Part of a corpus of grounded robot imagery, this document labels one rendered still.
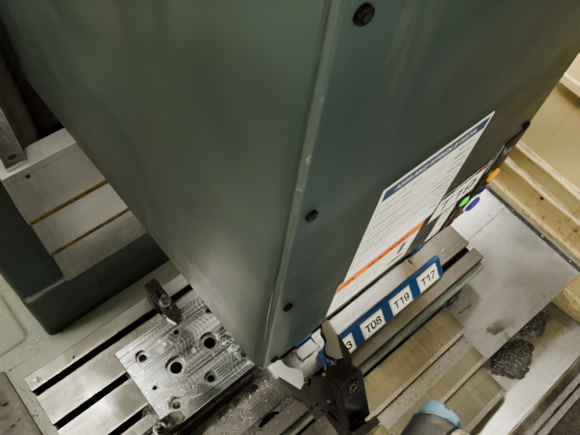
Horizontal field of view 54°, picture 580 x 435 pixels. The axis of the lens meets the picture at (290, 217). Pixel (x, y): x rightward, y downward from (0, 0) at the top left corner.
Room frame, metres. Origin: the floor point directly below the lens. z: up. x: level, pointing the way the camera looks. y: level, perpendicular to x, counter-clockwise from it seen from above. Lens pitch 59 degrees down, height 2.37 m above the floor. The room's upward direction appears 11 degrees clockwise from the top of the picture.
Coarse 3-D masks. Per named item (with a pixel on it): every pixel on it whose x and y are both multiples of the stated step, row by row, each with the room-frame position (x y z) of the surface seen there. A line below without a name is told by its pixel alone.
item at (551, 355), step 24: (552, 312) 0.85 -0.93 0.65; (552, 336) 0.77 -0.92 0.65; (576, 336) 0.78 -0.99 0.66; (552, 360) 0.68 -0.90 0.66; (504, 384) 0.57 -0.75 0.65; (528, 384) 0.59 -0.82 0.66; (504, 408) 0.50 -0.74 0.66; (528, 408) 0.51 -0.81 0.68; (480, 432) 0.41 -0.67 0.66; (504, 432) 0.42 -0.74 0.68
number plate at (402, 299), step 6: (408, 288) 0.69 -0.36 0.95; (396, 294) 0.66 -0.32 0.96; (402, 294) 0.67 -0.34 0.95; (408, 294) 0.68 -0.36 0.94; (390, 300) 0.64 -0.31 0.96; (396, 300) 0.65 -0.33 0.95; (402, 300) 0.66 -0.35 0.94; (408, 300) 0.67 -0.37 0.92; (390, 306) 0.63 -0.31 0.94; (396, 306) 0.64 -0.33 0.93; (402, 306) 0.65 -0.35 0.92; (396, 312) 0.63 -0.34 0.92
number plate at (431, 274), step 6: (432, 264) 0.78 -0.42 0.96; (426, 270) 0.75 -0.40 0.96; (432, 270) 0.76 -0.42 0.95; (420, 276) 0.73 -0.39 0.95; (426, 276) 0.74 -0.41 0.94; (432, 276) 0.75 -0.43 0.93; (438, 276) 0.76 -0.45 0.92; (420, 282) 0.72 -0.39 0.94; (426, 282) 0.73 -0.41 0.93; (432, 282) 0.74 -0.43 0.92; (420, 288) 0.71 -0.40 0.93
